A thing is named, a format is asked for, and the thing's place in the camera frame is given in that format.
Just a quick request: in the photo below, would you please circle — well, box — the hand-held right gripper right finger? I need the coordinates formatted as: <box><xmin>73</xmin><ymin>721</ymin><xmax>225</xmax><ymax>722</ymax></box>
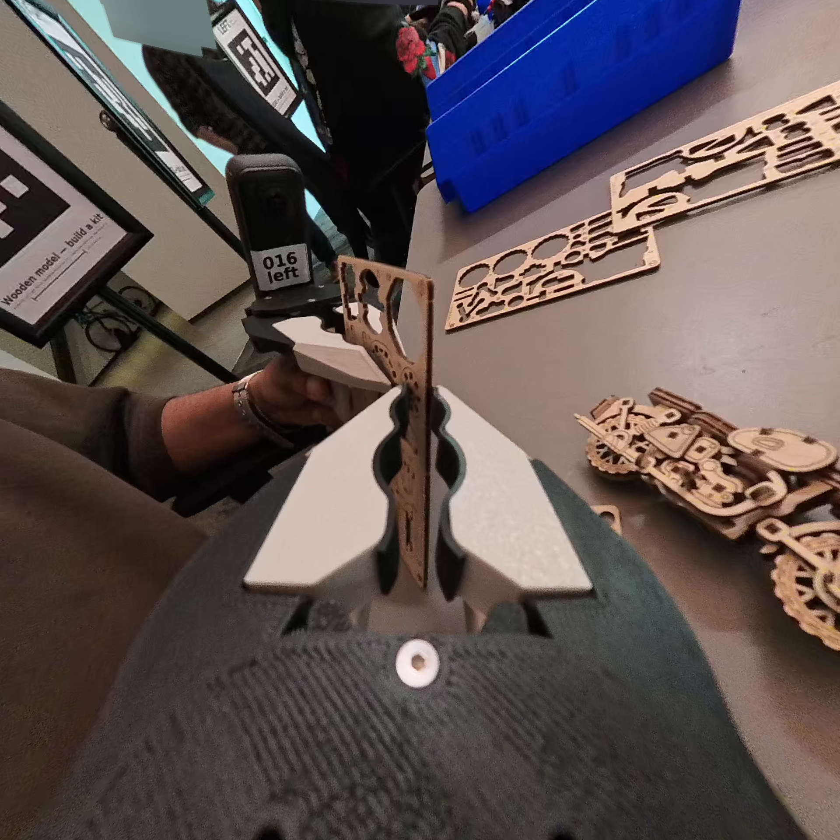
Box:
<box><xmin>433</xmin><ymin>386</ymin><xmax>596</xmax><ymax>632</ymax></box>

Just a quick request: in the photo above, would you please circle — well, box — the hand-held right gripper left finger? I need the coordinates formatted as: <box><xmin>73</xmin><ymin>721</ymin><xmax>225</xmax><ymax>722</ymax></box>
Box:
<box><xmin>243</xmin><ymin>386</ymin><xmax>413</xmax><ymax>632</ymax></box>

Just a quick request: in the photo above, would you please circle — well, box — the wooden sheet with uncut gears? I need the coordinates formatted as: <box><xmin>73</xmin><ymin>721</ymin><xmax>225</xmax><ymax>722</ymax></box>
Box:
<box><xmin>336</xmin><ymin>255</ymin><xmax>435</xmax><ymax>589</ymax></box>

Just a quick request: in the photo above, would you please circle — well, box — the grey desk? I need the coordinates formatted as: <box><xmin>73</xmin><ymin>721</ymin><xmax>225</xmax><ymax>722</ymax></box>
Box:
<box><xmin>394</xmin><ymin>39</ymin><xmax>840</xmax><ymax>840</ymax></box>

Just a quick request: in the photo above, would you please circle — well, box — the person's left hand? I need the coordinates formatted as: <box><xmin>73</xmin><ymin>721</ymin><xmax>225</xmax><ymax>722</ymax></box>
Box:
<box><xmin>251</xmin><ymin>366</ymin><xmax>342</xmax><ymax>432</ymax></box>

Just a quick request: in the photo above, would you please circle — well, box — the framed marker sign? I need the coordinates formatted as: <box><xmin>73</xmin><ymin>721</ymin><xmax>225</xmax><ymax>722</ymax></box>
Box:
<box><xmin>7</xmin><ymin>0</ymin><xmax>215</xmax><ymax>209</ymax></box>
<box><xmin>213</xmin><ymin>0</ymin><xmax>304</xmax><ymax>120</ymax></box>
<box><xmin>0</xmin><ymin>98</ymin><xmax>155</xmax><ymax>350</ymax></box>

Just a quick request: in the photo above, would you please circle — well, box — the black easel stand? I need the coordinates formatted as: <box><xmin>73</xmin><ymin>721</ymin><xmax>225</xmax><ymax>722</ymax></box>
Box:
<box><xmin>49</xmin><ymin>282</ymin><xmax>238</xmax><ymax>385</ymax></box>

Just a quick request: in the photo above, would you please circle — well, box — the wooden motorcycle model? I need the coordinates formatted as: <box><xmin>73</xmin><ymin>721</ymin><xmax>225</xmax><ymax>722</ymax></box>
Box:
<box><xmin>574</xmin><ymin>387</ymin><xmax>840</xmax><ymax>652</ymax></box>

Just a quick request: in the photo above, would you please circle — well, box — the blue plastic bin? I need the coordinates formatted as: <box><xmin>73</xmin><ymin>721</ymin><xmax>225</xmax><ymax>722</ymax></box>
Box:
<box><xmin>424</xmin><ymin>0</ymin><xmax>742</xmax><ymax>215</ymax></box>

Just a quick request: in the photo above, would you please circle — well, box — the person's brown sweater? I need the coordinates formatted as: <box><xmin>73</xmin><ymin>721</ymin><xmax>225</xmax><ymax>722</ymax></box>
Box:
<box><xmin>0</xmin><ymin>420</ymin><xmax>207</xmax><ymax>840</ymax></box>

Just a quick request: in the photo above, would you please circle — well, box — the wooden sheet, row of circles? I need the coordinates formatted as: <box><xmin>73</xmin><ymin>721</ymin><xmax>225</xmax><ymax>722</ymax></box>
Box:
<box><xmin>445</xmin><ymin>220</ymin><xmax>662</xmax><ymax>331</ymax></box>

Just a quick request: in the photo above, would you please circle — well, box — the wooden sheet with long cutouts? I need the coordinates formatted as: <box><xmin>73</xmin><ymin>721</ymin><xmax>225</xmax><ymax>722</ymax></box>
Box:
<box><xmin>609</xmin><ymin>80</ymin><xmax>840</xmax><ymax>236</ymax></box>

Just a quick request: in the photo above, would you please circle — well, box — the silver bracelet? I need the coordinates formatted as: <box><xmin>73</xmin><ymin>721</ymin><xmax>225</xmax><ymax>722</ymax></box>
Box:
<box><xmin>231</xmin><ymin>373</ymin><xmax>298</xmax><ymax>450</ymax></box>

